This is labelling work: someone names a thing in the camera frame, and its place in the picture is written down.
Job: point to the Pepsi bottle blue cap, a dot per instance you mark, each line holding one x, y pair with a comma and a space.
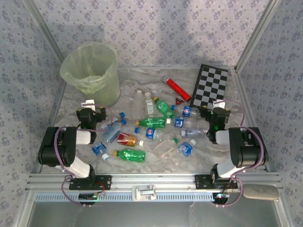
150, 133
187, 111

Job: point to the crushed blue label bottle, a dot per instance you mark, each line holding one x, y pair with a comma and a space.
111, 133

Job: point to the clear plastic bottle white cap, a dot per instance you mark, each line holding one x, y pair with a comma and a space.
194, 133

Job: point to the blue label bottle white cap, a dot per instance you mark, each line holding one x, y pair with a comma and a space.
179, 121
99, 149
185, 149

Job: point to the red label bottle white cap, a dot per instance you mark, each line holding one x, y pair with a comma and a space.
126, 139

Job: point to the frosted white plastic bottle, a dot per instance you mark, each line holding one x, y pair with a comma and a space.
138, 106

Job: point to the clear bottle green white label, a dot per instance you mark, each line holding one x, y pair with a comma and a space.
149, 106

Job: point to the clear bottle green cap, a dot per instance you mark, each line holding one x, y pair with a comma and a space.
165, 146

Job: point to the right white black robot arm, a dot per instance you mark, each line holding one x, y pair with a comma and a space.
248, 149

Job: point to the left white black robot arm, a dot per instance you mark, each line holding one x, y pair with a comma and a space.
59, 146

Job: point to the translucent plastic waste bin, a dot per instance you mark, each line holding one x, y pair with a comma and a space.
106, 89

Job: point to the green plastic bin liner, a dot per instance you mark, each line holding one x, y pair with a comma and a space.
78, 68

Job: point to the black grey checkerboard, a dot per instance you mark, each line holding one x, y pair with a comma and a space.
210, 85

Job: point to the small red triangle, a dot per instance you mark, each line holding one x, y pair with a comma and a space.
178, 101

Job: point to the red glitter tube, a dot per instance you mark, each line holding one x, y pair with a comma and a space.
177, 88

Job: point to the grey oval pad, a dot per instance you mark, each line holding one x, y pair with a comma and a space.
260, 192

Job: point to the grey metal latch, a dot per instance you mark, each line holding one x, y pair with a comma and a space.
143, 192

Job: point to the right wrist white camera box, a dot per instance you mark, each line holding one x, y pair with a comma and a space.
219, 103

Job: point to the aluminium side rail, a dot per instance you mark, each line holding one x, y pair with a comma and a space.
56, 106
242, 89

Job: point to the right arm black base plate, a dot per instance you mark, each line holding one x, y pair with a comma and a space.
202, 182

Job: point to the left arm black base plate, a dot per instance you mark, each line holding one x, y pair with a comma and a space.
104, 182

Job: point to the long aluminium mounting rail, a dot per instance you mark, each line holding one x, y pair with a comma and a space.
165, 180

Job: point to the aluminium frame post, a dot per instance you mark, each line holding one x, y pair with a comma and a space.
45, 30
259, 30

